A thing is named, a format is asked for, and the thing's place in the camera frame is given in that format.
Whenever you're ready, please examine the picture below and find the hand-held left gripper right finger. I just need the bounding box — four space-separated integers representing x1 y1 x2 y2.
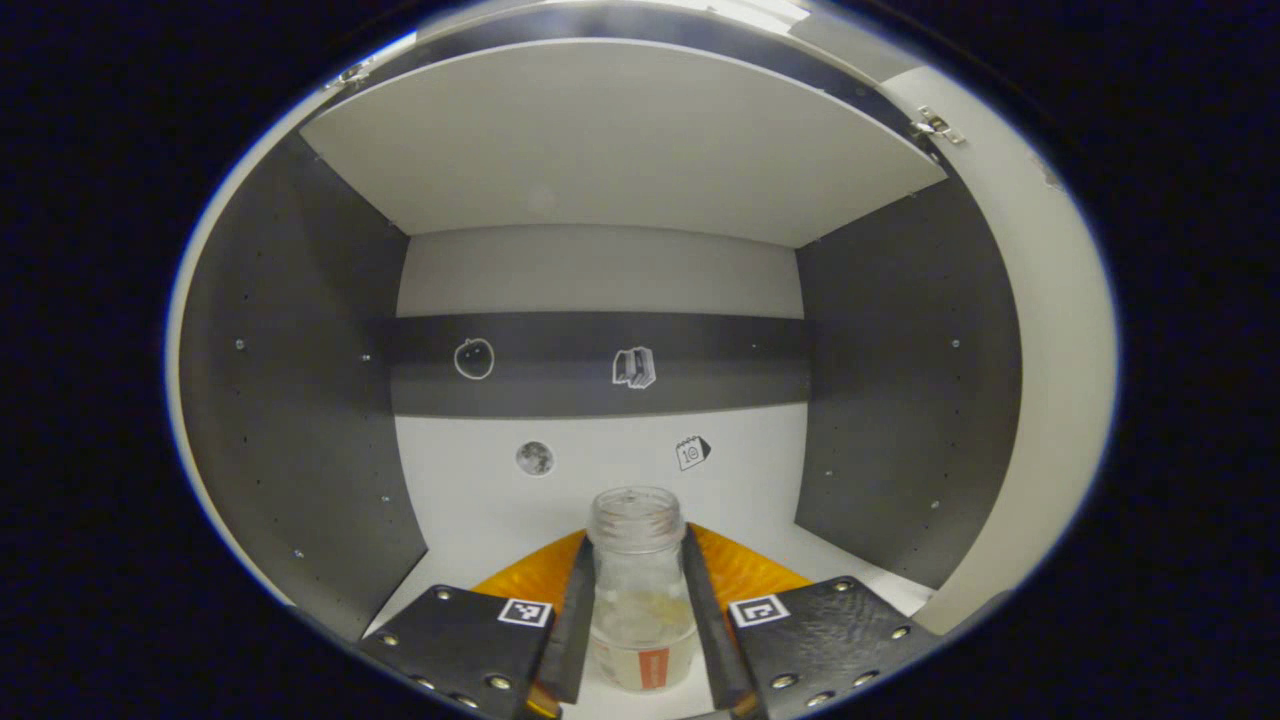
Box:
682 522 946 720

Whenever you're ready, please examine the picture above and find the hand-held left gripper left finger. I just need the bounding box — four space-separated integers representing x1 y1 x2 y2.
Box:
358 530 596 720

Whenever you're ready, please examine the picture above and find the clear glass bottle orange label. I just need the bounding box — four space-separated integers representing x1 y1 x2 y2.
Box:
586 486 701 693

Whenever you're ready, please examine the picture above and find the white cabinet door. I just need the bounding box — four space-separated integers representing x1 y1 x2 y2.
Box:
163 28 421 601
880 65 1119 636

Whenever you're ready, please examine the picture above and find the white and grey cabinet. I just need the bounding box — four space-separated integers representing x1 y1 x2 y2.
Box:
165 10 1026 720

